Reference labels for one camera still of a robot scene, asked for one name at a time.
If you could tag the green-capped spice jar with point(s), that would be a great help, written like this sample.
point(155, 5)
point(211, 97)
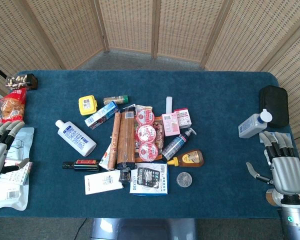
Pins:
point(115, 99)

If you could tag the black pouch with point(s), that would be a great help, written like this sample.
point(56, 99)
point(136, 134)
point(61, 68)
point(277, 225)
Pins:
point(275, 106)

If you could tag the white striped box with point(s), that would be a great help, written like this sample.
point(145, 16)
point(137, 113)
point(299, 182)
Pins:
point(15, 172)

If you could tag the blue white toothpaste box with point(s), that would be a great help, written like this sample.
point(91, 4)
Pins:
point(102, 115)

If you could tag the blue tablecloth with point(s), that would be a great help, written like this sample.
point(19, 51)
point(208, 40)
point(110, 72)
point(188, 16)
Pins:
point(150, 142)

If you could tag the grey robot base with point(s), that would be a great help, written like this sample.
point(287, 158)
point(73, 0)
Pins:
point(143, 228)

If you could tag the white flat box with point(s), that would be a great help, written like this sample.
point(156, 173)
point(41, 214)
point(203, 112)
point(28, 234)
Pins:
point(102, 182)

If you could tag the white red small box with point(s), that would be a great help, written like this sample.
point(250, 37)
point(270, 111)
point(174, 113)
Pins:
point(183, 118)

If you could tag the black small jar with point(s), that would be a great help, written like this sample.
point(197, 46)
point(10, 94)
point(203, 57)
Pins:
point(125, 177)

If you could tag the mixed nut snack bar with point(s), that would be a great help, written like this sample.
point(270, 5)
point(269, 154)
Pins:
point(159, 135)

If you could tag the brown noodle package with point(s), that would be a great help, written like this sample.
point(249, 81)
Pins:
point(126, 138)

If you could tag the white plastic bag with barcode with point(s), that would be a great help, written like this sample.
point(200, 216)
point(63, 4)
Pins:
point(7, 195)

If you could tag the white blue electronics box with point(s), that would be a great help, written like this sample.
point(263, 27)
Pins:
point(149, 181)

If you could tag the white resealable pouch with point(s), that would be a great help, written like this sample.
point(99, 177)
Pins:
point(21, 143)

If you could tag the yellow square box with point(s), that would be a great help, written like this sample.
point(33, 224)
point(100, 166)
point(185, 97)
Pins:
point(88, 105)

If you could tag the white lotion bottle blue label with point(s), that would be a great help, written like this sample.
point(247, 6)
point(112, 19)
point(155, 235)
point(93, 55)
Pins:
point(75, 137)

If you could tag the round clear lidded tin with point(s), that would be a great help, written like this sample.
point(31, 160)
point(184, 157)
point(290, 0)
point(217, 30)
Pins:
point(184, 179)

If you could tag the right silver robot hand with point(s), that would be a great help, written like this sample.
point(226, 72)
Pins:
point(283, 166)

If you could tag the brown long stick package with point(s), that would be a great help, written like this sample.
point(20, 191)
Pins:
point(114, 140)

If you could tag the clear pump bottle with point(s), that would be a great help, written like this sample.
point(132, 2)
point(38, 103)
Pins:
point(176, 145)

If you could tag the white carton red green print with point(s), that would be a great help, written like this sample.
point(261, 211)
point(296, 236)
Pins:
point(105, 158)

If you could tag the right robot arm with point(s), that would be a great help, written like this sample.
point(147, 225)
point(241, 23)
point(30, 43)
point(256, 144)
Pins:
point(295, 215)

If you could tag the tape roll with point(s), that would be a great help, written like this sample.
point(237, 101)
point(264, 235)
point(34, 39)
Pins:
point(272, 197)

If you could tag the pink box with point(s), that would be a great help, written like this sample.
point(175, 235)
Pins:
point(170, 124)

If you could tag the honey squeeze bottle yellow cap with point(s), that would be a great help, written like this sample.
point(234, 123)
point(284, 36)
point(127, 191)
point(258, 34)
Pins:
point(188, 158)

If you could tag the red snack bag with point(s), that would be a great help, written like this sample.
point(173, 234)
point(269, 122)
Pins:
point(12, 107)

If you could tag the white tube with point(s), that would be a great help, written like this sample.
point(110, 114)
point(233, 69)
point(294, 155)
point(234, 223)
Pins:
point(169, 104)

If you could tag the dark glass bottle red label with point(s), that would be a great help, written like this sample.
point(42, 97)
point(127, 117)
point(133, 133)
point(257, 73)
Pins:
point(81, 165)

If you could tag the woven folding screen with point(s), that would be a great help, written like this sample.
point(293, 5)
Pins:
point(150, 30)

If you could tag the white bottle with white cap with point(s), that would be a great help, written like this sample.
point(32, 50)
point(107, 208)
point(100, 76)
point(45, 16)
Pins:
point(254, 125)

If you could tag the red white round-cup snack pack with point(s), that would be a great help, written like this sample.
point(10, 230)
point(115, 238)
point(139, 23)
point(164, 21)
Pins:
point(146, 135)

